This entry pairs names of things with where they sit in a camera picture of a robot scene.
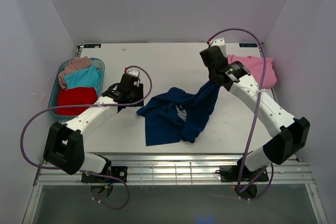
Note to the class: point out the dark blue t shirt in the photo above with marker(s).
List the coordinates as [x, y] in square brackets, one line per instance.
[177, 115]

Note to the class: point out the teal plastic tray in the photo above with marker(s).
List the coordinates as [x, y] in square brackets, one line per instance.
[53, 100]

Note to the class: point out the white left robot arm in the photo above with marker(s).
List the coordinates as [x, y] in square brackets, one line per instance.
[65, 146]

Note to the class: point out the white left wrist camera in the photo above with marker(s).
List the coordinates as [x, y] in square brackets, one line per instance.
[133, 72]

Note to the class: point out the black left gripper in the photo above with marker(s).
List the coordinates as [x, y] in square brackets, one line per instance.
[139, 90]

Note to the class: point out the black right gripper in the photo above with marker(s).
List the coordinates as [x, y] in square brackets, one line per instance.
[224, 56]

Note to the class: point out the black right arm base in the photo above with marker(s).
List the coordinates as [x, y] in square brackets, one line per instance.
[229, 173]

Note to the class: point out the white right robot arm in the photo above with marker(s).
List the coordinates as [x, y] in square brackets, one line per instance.
[288, 133]

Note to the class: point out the beige t shirt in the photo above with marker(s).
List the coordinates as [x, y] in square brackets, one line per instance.
[72, 66]

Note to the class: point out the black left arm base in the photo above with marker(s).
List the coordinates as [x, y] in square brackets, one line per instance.
[119, 172]

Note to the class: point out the light blue t shirt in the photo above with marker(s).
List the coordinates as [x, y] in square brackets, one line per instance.
[87, 78]

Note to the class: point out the aluminium front rail frame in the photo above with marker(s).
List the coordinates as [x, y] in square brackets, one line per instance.
[196, 169]

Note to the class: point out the folded pink t shirt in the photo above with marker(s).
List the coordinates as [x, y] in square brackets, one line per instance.
[255, 65]

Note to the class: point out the red t shirt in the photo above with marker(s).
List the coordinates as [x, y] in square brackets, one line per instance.
[75, 96]

